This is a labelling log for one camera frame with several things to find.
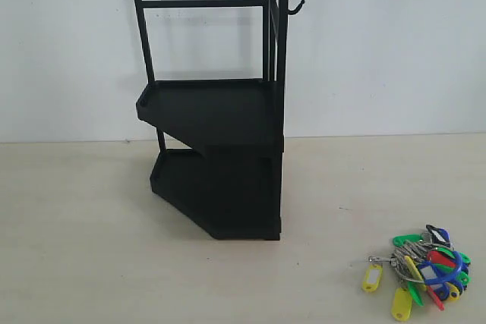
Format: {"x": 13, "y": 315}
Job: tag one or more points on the black two-tier shelf rack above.
{"x": 221, "y": 142}

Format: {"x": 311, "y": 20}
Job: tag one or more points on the colourful key tag bunch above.
{"x": 405, "y": 271}

